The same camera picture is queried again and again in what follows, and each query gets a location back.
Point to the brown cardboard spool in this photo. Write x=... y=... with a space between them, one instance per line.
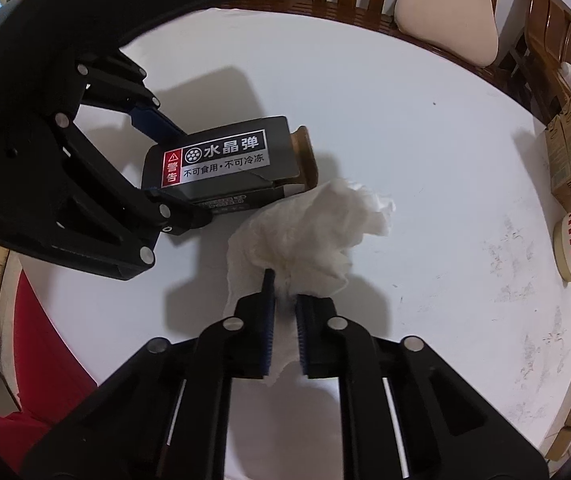
x=306 y=160

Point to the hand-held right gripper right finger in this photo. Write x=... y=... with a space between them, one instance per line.
x=303 y=335

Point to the red pants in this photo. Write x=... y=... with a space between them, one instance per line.
x=40 y=360

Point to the beige seat cushion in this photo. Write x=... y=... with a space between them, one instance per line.
x=445 y=20

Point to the white tissue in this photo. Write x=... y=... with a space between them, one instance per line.
x=310 y=230

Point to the dark grey box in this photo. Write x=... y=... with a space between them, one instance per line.
x=225 y=180

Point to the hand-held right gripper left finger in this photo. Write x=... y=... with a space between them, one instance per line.
x=267 y=330

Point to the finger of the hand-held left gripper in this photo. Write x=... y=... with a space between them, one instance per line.
x=175 y=217
x=150 y=122

